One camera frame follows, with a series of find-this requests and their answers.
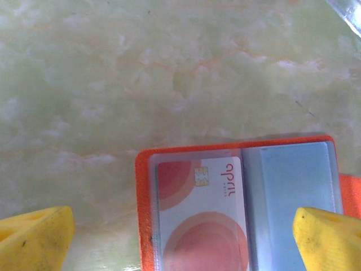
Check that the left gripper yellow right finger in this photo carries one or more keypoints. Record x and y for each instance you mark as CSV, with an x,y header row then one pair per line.
x,y
330,242

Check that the white card red circles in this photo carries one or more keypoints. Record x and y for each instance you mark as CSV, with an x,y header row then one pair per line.
x,y
208,203

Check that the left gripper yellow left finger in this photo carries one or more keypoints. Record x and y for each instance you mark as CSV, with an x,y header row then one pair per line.
x,y
34,240

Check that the orange card holder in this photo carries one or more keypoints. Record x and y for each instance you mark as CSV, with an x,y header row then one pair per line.
x,y
141,197

